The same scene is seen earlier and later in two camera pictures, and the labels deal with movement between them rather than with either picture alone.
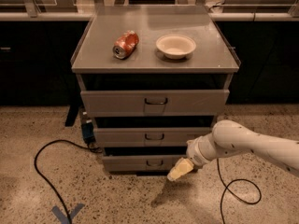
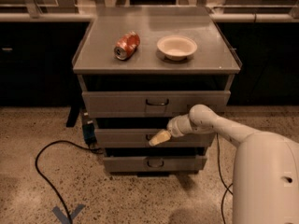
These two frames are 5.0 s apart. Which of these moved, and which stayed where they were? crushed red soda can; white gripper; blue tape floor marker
Moved: white gripper
Stayed: blue tape floor marker; crushed red soda can
